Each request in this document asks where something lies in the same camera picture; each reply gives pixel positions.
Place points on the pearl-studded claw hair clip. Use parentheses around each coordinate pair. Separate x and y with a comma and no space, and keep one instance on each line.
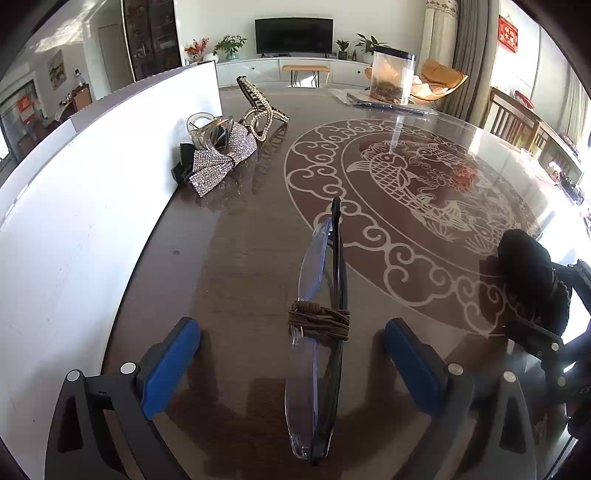
(258,104)

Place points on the dark glass display cabinet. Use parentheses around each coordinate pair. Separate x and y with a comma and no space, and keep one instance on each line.
(152,37)

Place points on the green potted plant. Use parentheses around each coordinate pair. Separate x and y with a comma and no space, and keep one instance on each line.
(229,46)

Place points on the red window decoration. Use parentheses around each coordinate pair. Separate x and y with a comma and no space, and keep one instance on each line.
(26,109)

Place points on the black flat television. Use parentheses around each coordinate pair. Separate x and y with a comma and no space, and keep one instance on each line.
(294,37)

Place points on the small black hair clip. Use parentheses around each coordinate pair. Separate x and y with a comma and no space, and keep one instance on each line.
(184,154)

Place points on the red flower vase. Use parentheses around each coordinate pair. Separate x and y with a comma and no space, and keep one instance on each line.
(196,50)

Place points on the white television cabinet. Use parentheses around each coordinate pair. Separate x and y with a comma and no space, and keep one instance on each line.
(249,71)

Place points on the white partition board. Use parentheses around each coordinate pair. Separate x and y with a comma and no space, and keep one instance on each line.
(69,230)

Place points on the clear claw hair clip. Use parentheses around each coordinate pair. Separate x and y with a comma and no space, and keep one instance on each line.
(198,134)

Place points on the black-framed clear glasses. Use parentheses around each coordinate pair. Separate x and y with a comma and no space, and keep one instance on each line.
(340,267)

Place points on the red wall ornament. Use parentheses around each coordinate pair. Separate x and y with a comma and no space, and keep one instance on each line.
(508,33)

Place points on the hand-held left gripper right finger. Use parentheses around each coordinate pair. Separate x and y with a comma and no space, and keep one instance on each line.
(413,364)

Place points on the brown patterned desktop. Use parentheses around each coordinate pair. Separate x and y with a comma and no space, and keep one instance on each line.
(240,258)

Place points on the covered standing air conditioner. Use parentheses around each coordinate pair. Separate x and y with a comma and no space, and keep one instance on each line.
(441,27)

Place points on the wooden bench with metal legs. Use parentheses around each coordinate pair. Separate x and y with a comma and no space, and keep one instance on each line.
(304,68)

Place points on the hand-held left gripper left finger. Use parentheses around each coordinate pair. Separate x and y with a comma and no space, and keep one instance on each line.
(171,364)

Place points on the wooden dining chair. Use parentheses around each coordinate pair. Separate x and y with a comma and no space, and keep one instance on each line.
(508,115)

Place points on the leafy potted plant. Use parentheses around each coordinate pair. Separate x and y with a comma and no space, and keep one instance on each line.
(367,44)

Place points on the framed wall picture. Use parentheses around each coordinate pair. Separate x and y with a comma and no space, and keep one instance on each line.
(56,69)

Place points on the rhinestone bow hair clip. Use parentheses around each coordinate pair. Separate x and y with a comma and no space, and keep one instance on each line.
(217,166)

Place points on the small potted plant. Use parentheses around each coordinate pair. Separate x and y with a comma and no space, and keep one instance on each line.
(342,48)

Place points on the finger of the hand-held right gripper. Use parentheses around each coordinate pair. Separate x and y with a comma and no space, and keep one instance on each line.
(535,339)
(577,277)

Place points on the yellow lounge chair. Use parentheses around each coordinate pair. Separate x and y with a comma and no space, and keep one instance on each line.
(438,74)

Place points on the black pearl-trimmed scrunchie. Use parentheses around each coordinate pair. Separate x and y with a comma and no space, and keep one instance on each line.
(526,272)

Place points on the clear fish tank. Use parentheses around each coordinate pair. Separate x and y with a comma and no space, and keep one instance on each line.
(392,74)

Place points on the grey curtain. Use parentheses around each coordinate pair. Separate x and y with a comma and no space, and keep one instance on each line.
(475,69)

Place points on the clear plastic bag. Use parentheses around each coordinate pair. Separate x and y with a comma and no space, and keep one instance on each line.
(360,98)

